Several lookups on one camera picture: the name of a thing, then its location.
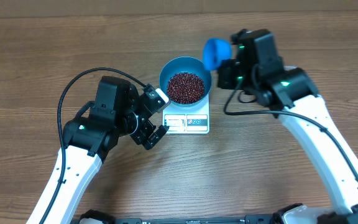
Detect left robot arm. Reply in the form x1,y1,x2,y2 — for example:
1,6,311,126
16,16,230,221
28,76,170,223

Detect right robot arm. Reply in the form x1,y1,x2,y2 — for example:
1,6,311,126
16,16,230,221
214,59,358,223

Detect red beans in bowl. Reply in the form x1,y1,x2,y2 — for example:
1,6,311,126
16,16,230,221
167,72,205,105

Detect white digital kitchen scale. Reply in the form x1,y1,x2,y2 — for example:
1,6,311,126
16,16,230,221
162,95,210,134

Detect blue plastic measuring scoop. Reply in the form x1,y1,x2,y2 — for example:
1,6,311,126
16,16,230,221
203,38,232,71

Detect blue metal bowl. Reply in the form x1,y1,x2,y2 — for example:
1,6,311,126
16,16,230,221
159,57,212,105

